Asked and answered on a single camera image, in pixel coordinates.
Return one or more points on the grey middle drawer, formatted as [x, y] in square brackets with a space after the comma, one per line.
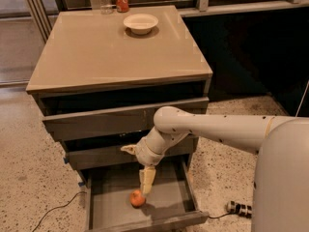
[100, 151]

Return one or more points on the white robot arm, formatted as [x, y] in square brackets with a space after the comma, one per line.
[281, 192]

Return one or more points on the black white power strip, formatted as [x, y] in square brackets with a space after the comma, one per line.
[241, 210]

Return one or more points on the grey drawer cabinet beige top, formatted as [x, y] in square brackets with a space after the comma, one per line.
[92, 61]

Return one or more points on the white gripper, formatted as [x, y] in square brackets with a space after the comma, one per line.
[145, 154]

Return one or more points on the white paper bowl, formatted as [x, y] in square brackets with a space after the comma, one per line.
[141, 24]

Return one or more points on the grey open bottom drawer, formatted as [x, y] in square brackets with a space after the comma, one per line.
[171, 205]

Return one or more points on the grey top drawer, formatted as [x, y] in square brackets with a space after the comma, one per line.
[111, 121]

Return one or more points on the orange fruit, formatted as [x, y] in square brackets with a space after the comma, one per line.
[137, 199]

